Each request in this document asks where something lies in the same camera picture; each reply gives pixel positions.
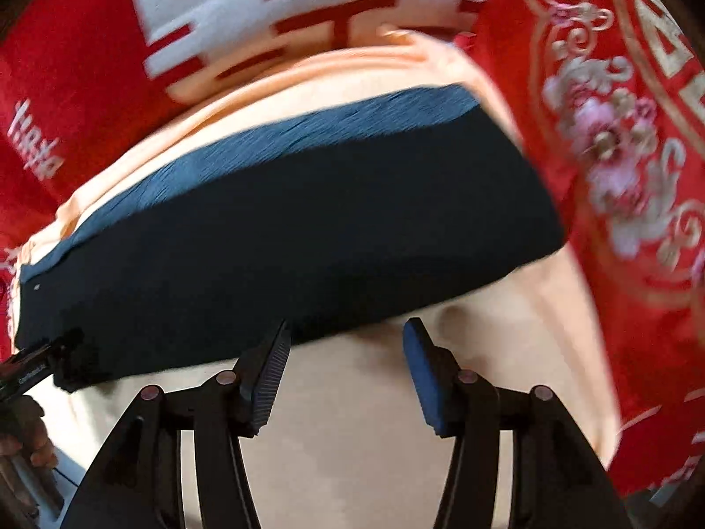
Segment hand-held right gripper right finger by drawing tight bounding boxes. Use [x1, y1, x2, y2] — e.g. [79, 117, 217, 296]
[402, 317, 634, 529]

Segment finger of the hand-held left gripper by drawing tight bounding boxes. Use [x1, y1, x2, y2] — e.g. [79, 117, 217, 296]
[49, 328, 89, 395]

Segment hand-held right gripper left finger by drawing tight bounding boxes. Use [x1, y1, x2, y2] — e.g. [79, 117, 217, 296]
[60, 318, 293, 529]

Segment dark navy pants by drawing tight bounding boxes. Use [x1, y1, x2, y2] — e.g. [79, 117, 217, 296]
[14, 82, 568, 395]

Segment person's left hand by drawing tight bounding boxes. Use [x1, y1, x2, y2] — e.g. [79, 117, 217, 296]
[0, 395, 59, 470]

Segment peach bed sheet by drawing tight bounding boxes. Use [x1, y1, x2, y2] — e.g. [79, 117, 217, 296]
[22, 27, 623, 529]

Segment red embroidered quilt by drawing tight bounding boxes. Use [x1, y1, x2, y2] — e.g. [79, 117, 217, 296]
[457, 0, 705, 502]

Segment red pillow white print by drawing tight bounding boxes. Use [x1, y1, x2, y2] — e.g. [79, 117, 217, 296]
[0, 0, 519, 243]

